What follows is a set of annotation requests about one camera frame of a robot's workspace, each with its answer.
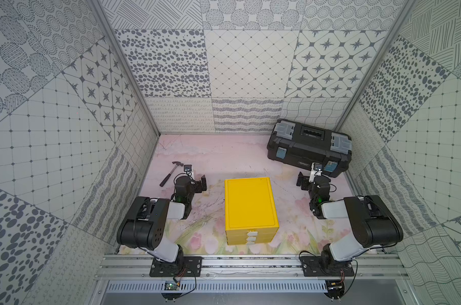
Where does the yellow drawer cabinet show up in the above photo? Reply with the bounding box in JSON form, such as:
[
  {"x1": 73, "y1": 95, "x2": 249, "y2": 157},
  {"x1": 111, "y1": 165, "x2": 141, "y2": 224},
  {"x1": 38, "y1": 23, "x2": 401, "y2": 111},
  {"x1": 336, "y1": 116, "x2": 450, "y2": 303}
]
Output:
[{"x1": 224, "y1": 177, "x2": 280, "y2": 246}]

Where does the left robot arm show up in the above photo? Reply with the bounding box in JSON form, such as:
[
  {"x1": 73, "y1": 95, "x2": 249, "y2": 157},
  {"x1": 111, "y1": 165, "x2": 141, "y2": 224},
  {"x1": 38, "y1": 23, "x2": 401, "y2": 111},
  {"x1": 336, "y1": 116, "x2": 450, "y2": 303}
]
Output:
[{"x1": 116, "y1": 174, "x2": 207, "y2": 268}]

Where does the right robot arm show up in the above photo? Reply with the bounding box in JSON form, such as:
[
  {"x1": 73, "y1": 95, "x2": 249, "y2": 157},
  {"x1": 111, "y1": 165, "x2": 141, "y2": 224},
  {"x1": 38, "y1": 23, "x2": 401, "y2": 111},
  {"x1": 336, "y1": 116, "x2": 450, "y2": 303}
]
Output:
[{"x1": 297, "y1": 173, "x2": 404, "y2": 268}]

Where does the black claw hammer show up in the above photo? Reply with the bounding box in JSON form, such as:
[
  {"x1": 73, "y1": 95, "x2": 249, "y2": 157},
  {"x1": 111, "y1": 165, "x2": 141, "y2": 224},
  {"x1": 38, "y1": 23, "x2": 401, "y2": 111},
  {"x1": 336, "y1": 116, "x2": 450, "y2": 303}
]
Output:
[{"x1": 159, "y1": 161, "x2": 184, "y2": 187}]

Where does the black toolbox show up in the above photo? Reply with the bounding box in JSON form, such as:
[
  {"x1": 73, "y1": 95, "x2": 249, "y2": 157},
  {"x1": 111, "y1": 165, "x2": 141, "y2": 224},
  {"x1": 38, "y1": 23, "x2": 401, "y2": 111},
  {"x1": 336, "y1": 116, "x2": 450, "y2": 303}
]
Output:
[{"x1": 267, "y1": 119, "x2": 352, "y2": 178}]

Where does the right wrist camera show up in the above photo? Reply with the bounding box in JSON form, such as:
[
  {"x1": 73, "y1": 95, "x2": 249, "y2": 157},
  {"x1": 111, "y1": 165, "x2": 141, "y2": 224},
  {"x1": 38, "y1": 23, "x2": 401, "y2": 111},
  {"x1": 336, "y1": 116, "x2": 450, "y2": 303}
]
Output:
[{"x1": 311, "y1": 163, "x2": 323, "y2": 176}]

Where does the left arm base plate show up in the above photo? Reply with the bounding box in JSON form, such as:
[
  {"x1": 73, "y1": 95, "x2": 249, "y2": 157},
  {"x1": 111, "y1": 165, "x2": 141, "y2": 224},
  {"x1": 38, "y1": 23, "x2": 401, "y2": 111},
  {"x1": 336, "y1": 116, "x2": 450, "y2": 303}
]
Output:
[{"x1": 149, "y1": 256, "x2": 203, "y2": 278}]

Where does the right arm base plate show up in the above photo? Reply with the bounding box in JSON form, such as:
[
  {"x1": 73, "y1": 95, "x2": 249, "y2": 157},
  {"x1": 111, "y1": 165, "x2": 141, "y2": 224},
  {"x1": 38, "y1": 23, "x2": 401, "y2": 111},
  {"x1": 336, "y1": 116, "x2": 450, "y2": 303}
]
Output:
[{"x1": 299, "y1": 255, "x2": 355, "y2": 278}]

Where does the aluminium mounting rail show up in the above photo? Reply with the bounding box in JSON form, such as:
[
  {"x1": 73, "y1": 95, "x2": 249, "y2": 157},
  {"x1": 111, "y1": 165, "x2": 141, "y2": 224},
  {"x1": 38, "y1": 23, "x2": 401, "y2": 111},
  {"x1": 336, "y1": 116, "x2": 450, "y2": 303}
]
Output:
[{"x1": 94, "y1": 254, "x2": 408, "y2": 280}]

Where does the white vented cable duct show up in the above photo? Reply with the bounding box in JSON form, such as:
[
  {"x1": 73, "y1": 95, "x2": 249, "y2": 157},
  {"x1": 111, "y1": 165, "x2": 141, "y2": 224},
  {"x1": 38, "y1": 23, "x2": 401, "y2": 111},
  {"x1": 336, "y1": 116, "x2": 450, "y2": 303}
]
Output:
[{"x1": 106, "y1": 280, "x2": 327, "y2": 294}]

